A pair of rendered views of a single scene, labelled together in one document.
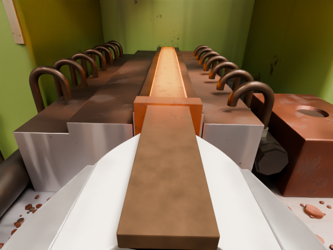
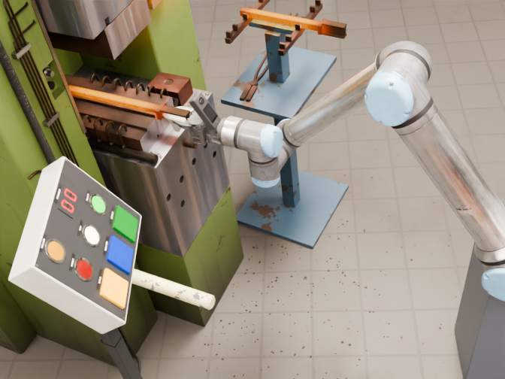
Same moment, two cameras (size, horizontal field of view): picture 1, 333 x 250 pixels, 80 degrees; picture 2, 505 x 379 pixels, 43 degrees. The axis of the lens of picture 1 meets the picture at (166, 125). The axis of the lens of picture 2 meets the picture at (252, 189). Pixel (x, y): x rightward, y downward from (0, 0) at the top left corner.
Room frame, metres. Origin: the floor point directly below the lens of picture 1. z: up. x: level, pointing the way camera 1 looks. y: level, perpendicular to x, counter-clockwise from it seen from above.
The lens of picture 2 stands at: (-0.90, 1.21, 2.23)
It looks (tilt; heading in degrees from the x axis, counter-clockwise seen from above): 46 degrees down; 302
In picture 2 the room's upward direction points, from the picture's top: 9 degrees counter-clockwise
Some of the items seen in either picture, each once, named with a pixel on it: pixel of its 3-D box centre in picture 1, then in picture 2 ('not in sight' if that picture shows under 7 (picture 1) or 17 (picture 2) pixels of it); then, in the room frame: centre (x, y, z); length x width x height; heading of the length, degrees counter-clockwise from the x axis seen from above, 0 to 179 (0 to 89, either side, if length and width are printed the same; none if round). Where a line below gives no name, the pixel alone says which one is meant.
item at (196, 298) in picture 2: not in sight; (150, 281); (0.05, 0.37, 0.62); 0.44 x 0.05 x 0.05; 0
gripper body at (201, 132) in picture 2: not in sight; (208, 128); (-0.03, 0.00, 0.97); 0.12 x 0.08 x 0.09; 0
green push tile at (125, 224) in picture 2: not in sight; (124, 224); (-0.02, 0.44, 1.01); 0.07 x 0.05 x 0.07; 115
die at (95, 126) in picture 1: (153, 86); (103, 112); (0.35, 0.02, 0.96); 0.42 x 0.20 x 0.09; 0
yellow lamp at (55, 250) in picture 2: not in sight; (55, 250); (-0.03, 0.66, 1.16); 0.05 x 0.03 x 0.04; 90
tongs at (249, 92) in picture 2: not in sight; (270, 53); (0.10, -0.70, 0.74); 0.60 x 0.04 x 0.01; 95
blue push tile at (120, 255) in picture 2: not in sight; (119, 255); (-0.06, 0.53, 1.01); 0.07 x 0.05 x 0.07; 115
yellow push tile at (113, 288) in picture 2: not in sight; (113, 289); (-0.11, 0.62, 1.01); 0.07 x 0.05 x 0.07; 115
